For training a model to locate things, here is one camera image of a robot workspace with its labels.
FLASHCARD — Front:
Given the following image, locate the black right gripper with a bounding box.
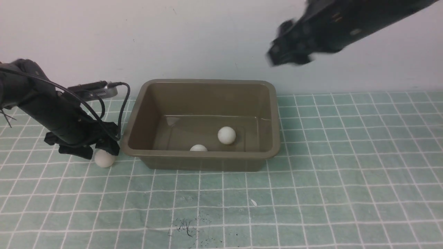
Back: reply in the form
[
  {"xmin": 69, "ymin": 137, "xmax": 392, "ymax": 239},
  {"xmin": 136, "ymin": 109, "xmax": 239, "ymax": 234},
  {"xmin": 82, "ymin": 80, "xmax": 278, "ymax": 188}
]
[{"xmin": 267, "ymin": 19, "xmax": 312, "ymax": 66}]

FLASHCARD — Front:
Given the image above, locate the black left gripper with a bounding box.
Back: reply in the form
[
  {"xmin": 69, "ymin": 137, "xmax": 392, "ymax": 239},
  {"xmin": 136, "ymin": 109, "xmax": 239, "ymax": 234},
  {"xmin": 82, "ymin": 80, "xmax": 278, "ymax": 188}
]
[{"xmin": 44, "ymin": 116, "xmax": 120, "ymax": 160}]

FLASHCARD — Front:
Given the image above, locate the white ping-pong ball outside bin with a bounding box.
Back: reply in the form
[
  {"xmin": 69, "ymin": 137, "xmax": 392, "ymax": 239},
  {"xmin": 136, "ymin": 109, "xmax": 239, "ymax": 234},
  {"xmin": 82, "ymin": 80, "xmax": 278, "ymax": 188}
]
[{"xmin": 94, "ymin": 149, "xmax": 116, "ymax": 168}]

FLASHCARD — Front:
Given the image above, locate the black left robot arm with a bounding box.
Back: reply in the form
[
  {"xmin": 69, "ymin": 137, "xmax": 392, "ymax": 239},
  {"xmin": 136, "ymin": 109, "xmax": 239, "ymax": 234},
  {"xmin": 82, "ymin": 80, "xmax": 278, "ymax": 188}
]
[{"xmin": 1, "ymin": 59, "xmax": 121, "ymax": 159}]

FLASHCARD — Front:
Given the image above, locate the white ping-pong ball near rim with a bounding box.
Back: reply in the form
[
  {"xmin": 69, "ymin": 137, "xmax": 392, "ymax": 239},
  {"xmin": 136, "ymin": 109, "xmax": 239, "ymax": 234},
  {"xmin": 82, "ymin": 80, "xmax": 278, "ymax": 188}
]
[{"xmin": 190, "ymin": 144, "xmax": 208, "ymax": 151}]

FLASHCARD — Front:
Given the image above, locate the white ping-pong ball in bin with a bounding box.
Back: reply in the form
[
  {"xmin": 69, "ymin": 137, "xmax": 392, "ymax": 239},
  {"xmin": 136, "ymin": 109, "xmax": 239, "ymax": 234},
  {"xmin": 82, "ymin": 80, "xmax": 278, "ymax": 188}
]
[{"xmin": 217, "ymin": 126, "xmax": 237, "ymax": 145}]

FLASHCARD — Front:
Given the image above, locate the brown plastic bin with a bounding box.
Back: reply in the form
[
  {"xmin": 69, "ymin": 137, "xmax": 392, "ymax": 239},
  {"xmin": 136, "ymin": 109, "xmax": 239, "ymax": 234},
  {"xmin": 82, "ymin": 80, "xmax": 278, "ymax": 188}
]
[{"xmin": 120, "ymin": 79, "xmax": 281, "ymax": 172}]

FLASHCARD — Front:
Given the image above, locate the green checkered tablecloth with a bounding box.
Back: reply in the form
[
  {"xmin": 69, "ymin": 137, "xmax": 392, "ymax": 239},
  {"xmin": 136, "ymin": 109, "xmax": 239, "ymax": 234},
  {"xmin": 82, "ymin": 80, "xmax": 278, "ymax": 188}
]
[{"xmin": 0, "ymin": 91, "xmax": 443, "ymax": 249}]

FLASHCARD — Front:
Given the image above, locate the black camera cable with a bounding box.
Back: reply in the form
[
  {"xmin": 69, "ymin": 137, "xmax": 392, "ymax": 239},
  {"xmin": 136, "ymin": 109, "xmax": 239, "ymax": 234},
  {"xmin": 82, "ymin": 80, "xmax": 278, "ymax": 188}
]
[{"xmin": 0, "ymin": 67, "xmax": 131, "ymax": 141}]

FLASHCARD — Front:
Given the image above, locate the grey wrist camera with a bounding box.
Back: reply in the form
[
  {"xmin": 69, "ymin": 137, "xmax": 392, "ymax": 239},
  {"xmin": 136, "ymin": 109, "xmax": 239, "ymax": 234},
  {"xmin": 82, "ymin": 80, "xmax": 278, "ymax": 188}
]
[{"xmin": 68, "ymin": 81, "xmax": 118, "ymax": 101}]

